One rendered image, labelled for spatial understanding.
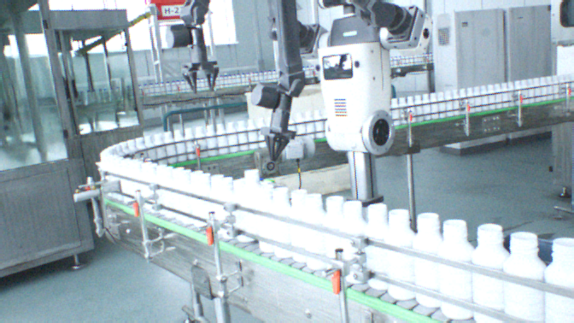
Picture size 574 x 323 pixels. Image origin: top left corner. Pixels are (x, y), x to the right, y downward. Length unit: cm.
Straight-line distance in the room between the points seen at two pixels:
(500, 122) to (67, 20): 466
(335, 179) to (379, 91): 395
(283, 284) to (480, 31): 640
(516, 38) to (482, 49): 60
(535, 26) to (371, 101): 638
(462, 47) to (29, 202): 537
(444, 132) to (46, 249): 308
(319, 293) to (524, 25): 701
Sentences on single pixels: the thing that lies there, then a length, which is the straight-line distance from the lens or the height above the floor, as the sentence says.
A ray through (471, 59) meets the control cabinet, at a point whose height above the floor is 126.
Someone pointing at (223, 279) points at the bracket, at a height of 93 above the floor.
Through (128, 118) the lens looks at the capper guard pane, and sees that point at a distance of 657.
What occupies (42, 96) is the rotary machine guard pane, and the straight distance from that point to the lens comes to 431.
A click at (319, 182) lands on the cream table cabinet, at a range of 563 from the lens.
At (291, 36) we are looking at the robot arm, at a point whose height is 153.
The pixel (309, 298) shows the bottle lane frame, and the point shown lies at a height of 94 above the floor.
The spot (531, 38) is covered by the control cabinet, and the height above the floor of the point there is 144.
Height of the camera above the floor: 146
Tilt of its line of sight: 11 degrees down
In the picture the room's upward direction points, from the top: 6 degrees counter-clockwise
